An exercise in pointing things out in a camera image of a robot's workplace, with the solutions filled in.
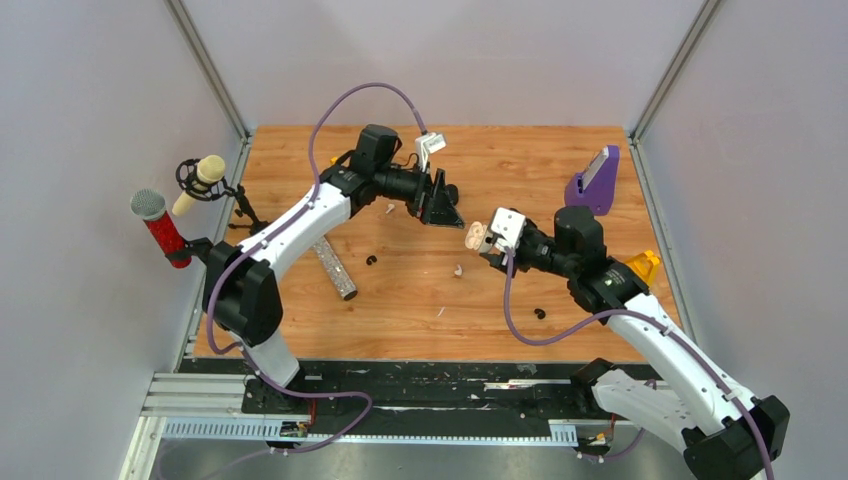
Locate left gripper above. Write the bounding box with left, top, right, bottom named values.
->
left=375, top=161, right=465, bottom=230

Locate white earbud charging case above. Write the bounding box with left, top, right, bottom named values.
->
left=464, top=221, right=488, bottom=251

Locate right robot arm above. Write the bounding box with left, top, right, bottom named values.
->
left=465, top=206, right=790, bottom=479

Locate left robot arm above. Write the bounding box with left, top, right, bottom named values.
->
left=203, top=124, right=465, bottom=413

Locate black earbud charging case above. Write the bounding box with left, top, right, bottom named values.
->
left=445, top=184, right=459, bottom=205

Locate purple stand with phone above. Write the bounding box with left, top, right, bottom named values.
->
left=564, top=144, right=620, bottom=216

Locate colourful toy car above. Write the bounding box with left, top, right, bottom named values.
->
left=624, top=250, right=662, bottom=287

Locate silver glitter microphone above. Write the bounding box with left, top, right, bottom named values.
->
left=312, top=237, right=358, bottom=301

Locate beige microphone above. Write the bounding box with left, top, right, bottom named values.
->
left=171, top=155, right=226, bottom=216

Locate red microphone grey head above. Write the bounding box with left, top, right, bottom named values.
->
left=130, top=188, right=191, bottom=269

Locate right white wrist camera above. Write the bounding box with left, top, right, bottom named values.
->
left=488, top=207, right=527, bottom=252

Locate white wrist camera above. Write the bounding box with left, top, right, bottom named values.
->
left=488, top=207, right=527, bottom=252
left=415, top=132, right=447, bottom=171

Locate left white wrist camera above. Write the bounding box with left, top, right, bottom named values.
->
left=415, top=132, right=447, bottom=171

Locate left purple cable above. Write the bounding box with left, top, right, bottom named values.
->
left=206, top=82, right=431, bottom=455

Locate purple cable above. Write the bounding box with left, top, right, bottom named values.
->
left=503, top=251, right=776, bottom=480
left=206, top=82, right=431, bottom=455

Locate black mounting rail base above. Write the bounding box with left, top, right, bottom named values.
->
left=178, top=357, right=664, bottom=442

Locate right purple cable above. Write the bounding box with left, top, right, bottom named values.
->
left=503, top=251, right=776, bottom=480

